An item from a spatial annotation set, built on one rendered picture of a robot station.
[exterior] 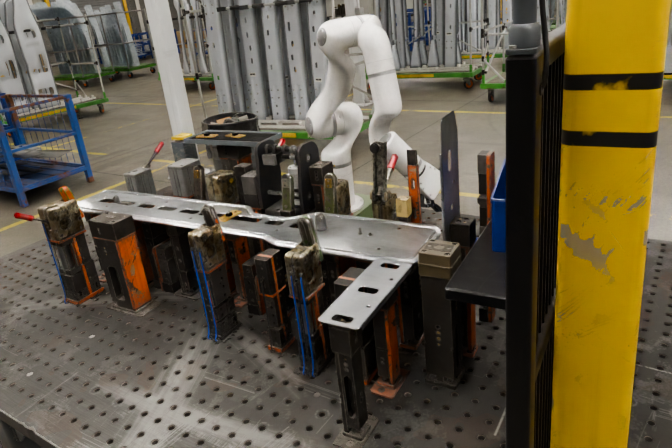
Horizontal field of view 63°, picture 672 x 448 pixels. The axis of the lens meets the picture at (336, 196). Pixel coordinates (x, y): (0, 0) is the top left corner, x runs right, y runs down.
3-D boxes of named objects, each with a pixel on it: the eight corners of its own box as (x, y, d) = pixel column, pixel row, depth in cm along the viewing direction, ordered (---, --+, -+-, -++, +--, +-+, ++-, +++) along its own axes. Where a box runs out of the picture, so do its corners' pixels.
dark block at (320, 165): (323, 282, 189) (308, 166, 174) (333, 273, 194) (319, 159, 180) (335, 285, 186) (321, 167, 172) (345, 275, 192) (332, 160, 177)
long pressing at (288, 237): (57, 212, 199) (56, 208, 199) (108, 190, 217) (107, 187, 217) (413, 268, 132) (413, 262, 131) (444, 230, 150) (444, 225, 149)
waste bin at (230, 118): (201, 202, 492) (185, 123, 467) (242, 183, 533) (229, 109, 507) (243, 209, 464) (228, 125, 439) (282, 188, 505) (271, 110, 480)
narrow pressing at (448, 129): (443, 257, 132) (437, 119, 121) (458, 238, 142) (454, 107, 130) (446, 258, 132) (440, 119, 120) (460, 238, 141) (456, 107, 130)
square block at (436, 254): (424, 382, 136) (416, 252, 124) (435, 363, 142) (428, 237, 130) (455, 390, 132) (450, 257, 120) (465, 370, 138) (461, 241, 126)
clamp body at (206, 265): (199, 339, 165) (176, 234, 153) (226, 317, 174) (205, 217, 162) (223, 346, 160) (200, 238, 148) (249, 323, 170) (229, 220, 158)
